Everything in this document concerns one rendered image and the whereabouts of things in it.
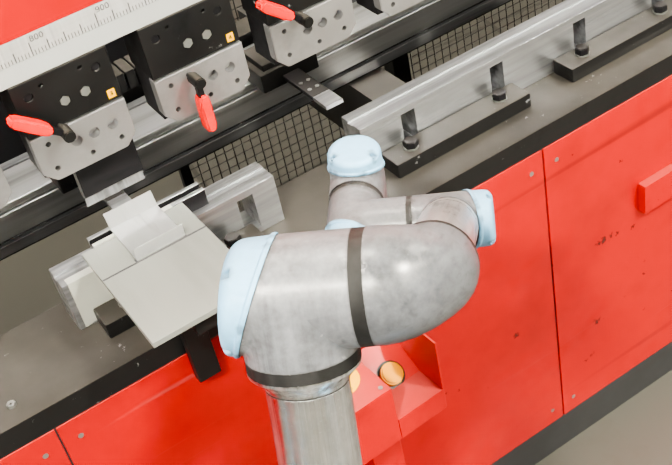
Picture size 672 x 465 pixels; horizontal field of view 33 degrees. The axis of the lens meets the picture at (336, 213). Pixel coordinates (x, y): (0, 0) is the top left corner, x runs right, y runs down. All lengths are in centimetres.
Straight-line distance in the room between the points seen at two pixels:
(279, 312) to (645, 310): 161
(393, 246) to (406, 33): 126
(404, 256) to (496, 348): 125
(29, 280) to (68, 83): 190
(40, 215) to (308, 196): 47
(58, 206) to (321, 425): 103
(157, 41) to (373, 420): 66
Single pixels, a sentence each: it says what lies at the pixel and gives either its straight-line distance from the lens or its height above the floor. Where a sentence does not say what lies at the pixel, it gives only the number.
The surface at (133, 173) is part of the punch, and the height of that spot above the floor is 109.
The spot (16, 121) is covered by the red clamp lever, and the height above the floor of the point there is 129.
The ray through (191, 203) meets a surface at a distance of 185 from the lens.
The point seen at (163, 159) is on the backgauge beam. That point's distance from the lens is 209.
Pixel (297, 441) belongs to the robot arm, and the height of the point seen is 122.
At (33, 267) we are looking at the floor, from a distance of 353.
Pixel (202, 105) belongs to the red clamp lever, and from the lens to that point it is 170.
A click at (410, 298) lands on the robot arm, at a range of 104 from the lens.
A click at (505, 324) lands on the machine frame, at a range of 225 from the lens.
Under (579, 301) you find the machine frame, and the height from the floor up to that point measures 41.
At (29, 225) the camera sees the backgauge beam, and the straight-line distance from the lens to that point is 204.
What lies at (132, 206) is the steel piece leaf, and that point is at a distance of 183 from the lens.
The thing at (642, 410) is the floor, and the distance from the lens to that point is 272.
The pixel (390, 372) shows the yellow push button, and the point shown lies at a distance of 184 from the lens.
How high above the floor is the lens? 206
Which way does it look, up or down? 38 degrees down
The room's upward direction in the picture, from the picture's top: 13 degrees counter-clockwise
